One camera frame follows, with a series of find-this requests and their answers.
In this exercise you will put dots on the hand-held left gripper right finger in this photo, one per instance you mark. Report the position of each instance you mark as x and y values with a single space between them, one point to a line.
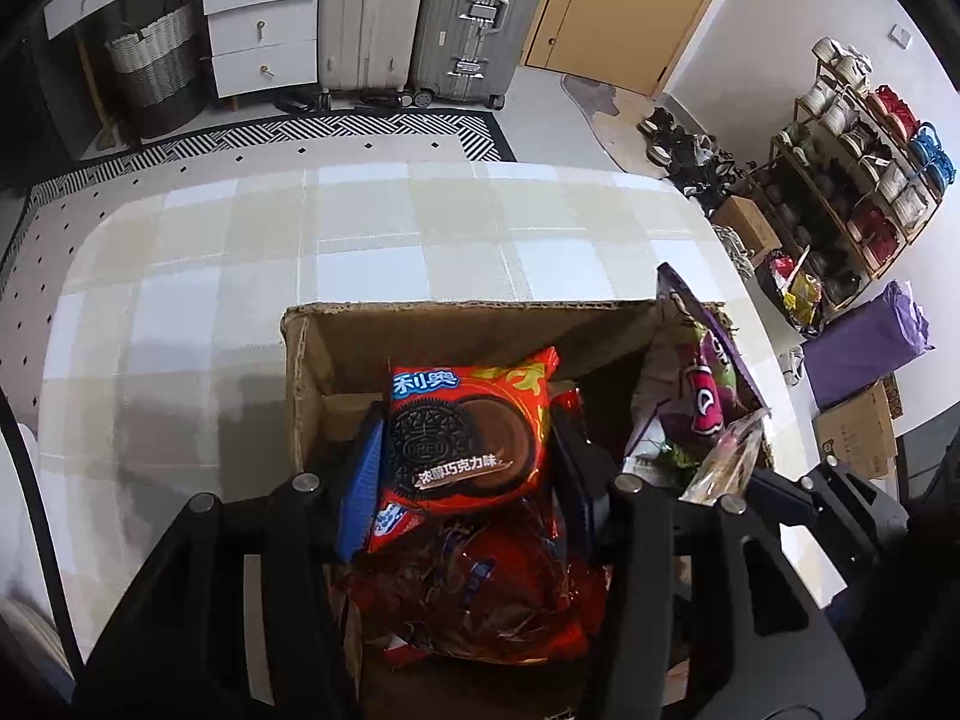
576 484

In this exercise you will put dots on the silver suitcase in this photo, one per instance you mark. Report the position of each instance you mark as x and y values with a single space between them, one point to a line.
480 22

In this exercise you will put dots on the small plain cardboard box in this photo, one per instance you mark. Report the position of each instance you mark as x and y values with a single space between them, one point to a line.
746 225

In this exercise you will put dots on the beige suitcase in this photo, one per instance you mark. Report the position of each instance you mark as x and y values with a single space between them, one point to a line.
371 15

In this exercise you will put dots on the colourful plastic bag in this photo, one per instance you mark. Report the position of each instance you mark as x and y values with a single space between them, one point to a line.
799 292

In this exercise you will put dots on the wooden door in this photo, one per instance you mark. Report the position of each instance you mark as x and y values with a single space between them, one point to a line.
622 7

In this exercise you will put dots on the crinkled red snack packet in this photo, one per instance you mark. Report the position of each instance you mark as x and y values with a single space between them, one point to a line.
480 604

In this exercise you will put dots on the purple candy bag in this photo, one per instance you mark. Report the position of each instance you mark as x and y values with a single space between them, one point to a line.
697 390

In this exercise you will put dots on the red chocolate cookie packet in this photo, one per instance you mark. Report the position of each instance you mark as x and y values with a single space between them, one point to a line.
465 442

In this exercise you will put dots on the wooden shoe rack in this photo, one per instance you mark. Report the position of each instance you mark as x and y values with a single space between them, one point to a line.
855 187

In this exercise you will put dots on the clear orange-edged bread packet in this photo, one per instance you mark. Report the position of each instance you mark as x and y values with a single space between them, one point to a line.
726 457

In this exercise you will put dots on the purple fabric bag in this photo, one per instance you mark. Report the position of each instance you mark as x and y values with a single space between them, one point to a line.
870 345

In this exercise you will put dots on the brown cardboard box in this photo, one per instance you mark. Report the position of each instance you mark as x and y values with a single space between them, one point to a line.
337 364

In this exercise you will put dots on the checked tablecloth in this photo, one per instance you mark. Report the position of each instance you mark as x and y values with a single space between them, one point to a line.
225 240

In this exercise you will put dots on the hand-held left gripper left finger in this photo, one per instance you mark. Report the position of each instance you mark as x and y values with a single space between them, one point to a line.
358 484

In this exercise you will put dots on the white wall switch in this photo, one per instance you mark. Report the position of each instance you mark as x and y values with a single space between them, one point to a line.
899 35

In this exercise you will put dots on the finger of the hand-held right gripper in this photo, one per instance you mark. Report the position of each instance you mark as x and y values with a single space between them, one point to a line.
780 495

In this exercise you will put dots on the pile of shoes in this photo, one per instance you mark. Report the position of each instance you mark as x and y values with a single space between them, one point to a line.
690 154

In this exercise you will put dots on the beige doormat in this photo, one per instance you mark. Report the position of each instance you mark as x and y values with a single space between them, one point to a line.
600 112

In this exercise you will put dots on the woven laundry basket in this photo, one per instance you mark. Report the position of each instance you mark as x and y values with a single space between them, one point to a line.
157 67

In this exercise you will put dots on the white drawer cabinet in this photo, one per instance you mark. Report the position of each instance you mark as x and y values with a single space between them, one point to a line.
255 15

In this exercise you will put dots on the printed floor cardboard box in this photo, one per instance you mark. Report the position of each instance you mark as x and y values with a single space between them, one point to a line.
855 431

